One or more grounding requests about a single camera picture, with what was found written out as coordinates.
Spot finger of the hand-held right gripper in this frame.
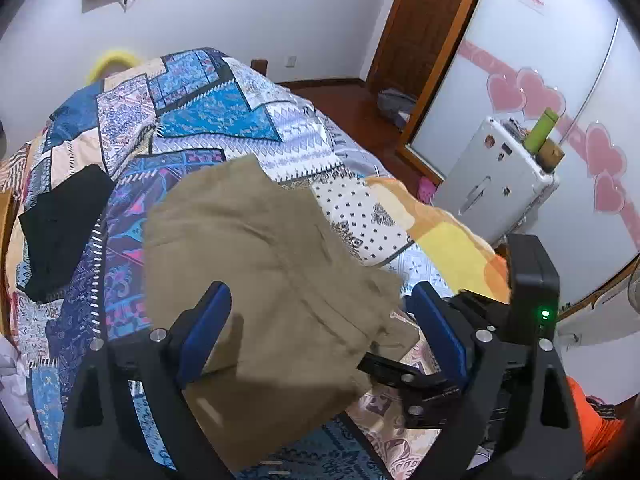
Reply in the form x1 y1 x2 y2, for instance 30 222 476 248
399 389 460 431
356 352 460 402

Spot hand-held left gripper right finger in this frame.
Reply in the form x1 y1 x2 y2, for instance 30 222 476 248
400 280 586 480

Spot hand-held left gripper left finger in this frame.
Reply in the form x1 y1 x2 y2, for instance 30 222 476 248
59 280 236 480

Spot khaki pants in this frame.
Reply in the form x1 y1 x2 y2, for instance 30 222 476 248
142 154 420 476

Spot black pants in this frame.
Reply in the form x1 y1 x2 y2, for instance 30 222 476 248
16 165 117 303

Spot white appliance box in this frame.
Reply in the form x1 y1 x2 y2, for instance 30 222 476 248
431 116 560 247

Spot brown box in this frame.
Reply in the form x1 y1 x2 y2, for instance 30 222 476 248
536 140 566 174

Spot pink slipper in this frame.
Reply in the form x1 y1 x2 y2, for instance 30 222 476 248
417 176 439 205

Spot person's orange clothing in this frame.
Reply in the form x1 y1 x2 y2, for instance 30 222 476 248
567 377 627 472

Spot green roll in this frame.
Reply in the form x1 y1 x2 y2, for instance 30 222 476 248
523 109 560 154

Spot white cloth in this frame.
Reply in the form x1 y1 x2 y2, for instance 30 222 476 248
0 335 33 416

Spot patchwork printed blanket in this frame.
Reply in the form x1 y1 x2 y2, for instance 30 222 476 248
0 47 512 480

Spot grey cloth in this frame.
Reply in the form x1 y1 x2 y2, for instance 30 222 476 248
377 89 418 129

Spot white sliding wardrobe door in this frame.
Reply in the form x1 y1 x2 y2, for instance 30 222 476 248
400 0 640 321

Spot wooden door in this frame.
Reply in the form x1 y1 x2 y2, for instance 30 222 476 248
365 0 493 106

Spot yellow foam ring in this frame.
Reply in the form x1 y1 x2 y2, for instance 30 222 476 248
85 49 146 86

